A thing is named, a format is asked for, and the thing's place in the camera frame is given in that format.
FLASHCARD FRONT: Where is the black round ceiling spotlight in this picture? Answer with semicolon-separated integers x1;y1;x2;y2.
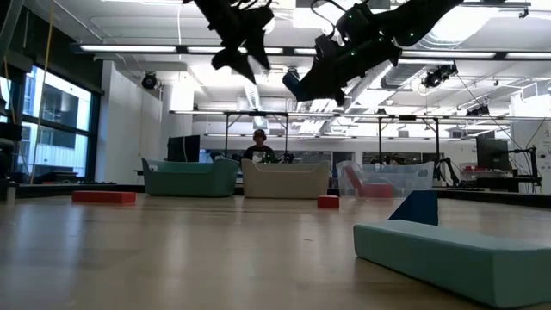
140;71;158;90

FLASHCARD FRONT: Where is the large window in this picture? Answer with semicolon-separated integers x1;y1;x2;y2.
0;64;102;182

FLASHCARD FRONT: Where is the black ceiling camera rig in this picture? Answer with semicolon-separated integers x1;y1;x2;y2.
421;63;460;90

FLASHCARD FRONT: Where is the black table edge rail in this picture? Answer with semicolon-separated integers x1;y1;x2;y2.
0;183;551;210

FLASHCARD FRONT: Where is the large teal block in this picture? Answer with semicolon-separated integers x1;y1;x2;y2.
352;219;551;309

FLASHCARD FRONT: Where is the black metal gantry frame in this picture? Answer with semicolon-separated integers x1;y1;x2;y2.
169;109;551;165

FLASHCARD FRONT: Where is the white plastic bin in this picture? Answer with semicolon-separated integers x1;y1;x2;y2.
240;158;331;200

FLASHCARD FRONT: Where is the long red block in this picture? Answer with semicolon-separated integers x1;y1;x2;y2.
71;190;138;205

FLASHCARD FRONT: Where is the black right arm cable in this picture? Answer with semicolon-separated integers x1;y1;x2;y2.
310;0;345;38

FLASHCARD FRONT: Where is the person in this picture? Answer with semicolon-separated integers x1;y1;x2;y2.
242;127;277;164

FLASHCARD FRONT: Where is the teal plastic bin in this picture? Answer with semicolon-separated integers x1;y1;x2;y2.
141;157;240;198

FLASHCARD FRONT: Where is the blue triangular block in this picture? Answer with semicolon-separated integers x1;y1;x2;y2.
387;189;440;227

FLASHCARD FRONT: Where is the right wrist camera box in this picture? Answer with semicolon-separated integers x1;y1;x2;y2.
313;34;345;59

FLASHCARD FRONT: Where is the long ceiling light bar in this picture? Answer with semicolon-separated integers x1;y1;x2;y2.
71;41;551;61

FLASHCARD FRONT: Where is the blue cylinder block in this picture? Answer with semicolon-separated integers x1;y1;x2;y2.
282;68;303;101

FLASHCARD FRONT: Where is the black computer monitor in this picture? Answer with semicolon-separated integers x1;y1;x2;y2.
475;136;511;171
166;134;201;164

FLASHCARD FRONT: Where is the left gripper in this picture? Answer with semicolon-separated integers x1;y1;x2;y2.
184;0;276;84

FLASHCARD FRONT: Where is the small black ceiling rig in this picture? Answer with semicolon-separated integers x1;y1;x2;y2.
466;102;492;117

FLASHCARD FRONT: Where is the clear plastic bin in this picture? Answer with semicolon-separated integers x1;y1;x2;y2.
336;160;436;199

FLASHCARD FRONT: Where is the black equipment stand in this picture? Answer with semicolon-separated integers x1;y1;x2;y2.
507;146;542;187

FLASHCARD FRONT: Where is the silver ventilation duct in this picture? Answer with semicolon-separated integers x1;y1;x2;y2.
381;38;431;90

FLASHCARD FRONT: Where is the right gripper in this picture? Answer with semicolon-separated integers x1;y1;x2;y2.
296;3;404;107

